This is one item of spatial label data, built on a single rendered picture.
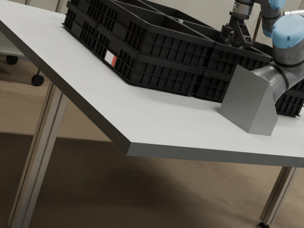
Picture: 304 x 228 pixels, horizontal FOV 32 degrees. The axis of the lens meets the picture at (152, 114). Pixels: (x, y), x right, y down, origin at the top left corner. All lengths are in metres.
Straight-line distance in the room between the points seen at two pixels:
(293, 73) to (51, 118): 0.87
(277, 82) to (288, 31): 0.18
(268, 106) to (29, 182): 0.90
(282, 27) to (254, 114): 0.31
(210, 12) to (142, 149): 4.06
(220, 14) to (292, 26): 3.62
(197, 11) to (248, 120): 3.48
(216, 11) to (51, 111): 3.70
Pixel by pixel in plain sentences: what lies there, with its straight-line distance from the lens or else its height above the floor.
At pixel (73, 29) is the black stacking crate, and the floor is 0.73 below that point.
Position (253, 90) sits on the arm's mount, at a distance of 1.87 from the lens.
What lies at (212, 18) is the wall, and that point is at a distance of 5.42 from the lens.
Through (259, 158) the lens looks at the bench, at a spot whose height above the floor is 0.68.
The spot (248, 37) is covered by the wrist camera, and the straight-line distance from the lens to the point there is 2.11.
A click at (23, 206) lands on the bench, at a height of 0.14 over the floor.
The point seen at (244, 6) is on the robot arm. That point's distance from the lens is 2.14.
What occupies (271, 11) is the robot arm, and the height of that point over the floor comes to 1.10.
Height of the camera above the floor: 1.15
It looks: 16 degrees down
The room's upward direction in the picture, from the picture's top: 20 degrees clockwise
